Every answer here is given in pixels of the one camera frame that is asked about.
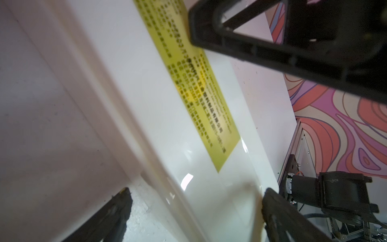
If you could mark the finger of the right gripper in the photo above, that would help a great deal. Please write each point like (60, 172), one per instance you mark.
(340, 44)

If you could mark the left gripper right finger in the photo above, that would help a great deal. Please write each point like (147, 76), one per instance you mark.
(285, 224)

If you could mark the white wrap dispenser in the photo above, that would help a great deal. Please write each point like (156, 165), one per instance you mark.
(181, 110)

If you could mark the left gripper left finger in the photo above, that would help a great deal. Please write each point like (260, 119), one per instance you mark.
(109, 224)

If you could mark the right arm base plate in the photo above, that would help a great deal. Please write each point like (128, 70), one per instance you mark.
(342, 199)

